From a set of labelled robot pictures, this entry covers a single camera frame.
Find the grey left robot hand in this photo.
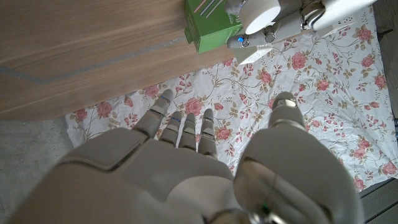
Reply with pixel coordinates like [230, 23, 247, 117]
[226, 0, 324, 49]

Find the floral backdrop cloth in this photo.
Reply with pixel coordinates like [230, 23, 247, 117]
[64, 6, 398, 192]

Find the white cube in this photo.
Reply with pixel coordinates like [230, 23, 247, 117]
[233, 43, 274, 65]

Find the green flexible straws box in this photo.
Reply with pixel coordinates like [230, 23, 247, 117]
[183, 0, 243, 54]

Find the white power strip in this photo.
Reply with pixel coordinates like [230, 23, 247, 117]
[306, 14, 357, 39]

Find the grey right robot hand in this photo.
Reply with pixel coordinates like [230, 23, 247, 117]
[7, 89, 364, 224]

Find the clear white-capped medicine bottle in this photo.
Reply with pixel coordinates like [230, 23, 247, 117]
[224, 0, 282, 35]

